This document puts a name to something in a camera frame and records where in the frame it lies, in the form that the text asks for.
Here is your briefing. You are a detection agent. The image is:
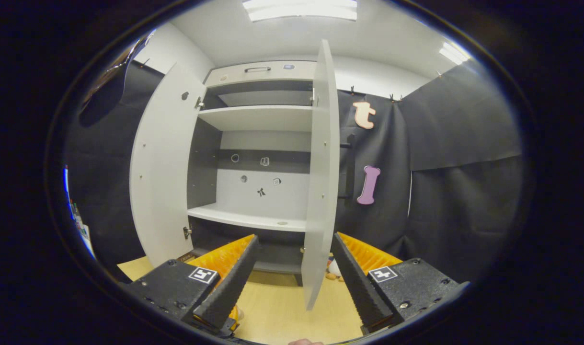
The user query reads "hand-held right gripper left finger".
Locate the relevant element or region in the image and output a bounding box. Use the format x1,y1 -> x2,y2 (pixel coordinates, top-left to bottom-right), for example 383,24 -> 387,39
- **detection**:
124,234 -> 260,334

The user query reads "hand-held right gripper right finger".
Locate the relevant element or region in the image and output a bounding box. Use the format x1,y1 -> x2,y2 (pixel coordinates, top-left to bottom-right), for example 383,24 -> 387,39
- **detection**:
331,232 -> 469,334

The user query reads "white cabinet door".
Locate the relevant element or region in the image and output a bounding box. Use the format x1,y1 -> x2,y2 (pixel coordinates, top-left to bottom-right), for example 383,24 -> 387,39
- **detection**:
301,39 -> 341,311
130,61 -> 208,268

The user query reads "white grey cabinet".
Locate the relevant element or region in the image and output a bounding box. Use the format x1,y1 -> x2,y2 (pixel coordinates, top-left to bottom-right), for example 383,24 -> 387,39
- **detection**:
185,60 -> 321,287

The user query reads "white cabinet drawer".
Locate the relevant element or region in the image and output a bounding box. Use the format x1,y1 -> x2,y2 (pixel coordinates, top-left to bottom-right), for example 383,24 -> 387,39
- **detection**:
204,60 -> 318,88

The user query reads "black backdrop cloth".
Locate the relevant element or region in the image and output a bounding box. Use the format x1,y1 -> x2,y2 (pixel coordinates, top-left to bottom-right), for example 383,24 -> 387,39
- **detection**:
331,60 -> 525,283
64,60 -> 165,269

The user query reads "small ceiling light panel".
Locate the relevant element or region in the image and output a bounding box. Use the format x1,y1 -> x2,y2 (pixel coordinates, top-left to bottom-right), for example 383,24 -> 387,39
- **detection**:
439,42 -> 471,66

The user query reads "large ceiling light panel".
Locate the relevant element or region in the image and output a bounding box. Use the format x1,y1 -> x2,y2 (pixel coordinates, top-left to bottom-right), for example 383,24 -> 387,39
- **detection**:
242,0 -> 358,22

